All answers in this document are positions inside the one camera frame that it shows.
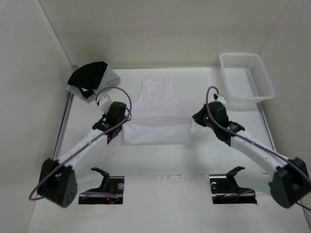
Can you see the right aluminium table rail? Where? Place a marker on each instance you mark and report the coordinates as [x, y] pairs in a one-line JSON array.
[[265, 124]]

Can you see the left aluminium table rail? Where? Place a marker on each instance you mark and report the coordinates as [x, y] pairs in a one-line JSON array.
[[63, 126]]

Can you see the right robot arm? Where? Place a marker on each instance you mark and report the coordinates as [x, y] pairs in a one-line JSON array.
[[288, 180]]

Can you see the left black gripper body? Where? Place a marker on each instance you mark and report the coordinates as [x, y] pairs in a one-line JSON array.
[[124, 119]]

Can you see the white plastic basket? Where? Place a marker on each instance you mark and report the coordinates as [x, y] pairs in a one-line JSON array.
[[245, 78]]

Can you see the black folded tank top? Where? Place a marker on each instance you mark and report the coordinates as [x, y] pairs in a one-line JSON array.
[[88, 78]]

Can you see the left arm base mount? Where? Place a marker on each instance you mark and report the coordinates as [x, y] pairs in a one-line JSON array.
[[100, 188]]

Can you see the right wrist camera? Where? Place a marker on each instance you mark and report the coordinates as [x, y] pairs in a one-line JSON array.
[[219, 98]]

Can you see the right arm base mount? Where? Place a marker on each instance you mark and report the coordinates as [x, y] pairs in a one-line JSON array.
[[225, 189]]

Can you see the aluminium table rail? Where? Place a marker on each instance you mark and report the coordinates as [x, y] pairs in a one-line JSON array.
[[265, 124], [63, 126]]

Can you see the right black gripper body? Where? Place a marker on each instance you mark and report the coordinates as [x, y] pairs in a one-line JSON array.
[[212, 125]]

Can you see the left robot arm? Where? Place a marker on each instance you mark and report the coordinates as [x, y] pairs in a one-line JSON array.
[[58, 180]]

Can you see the white tank top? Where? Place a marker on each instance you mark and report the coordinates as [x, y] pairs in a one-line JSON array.
[[157, 118]]

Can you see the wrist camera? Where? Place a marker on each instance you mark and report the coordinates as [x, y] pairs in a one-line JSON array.
[[104, 103], [219, 98]]

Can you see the grey folded tank top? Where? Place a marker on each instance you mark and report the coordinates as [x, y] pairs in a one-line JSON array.
[[110, 79]]

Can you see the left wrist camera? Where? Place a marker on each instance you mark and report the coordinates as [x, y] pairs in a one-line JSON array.
[[104, 103]]

